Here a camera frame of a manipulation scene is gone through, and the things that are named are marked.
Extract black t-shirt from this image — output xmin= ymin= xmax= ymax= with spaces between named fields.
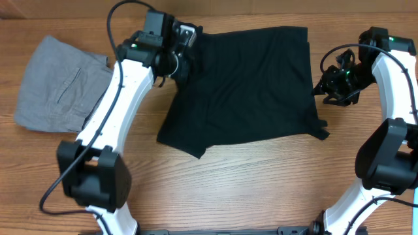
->
xmin=157 ymin=26 xmax=329 ymax=158

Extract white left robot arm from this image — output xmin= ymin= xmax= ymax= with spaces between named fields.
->
xmin=57 ymin=10 xmax=197 ymax=234

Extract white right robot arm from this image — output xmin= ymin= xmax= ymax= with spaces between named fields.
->
xmin=301 ymin=27 xmax=417 ymax=234

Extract folded grey shorts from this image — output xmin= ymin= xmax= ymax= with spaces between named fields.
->
xmin=14 ymin=36 xmax=112 ymax=133

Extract light blue item right edge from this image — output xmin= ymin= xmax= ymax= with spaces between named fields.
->
xmin=412 ymin=189 xmax=418 ymax=235

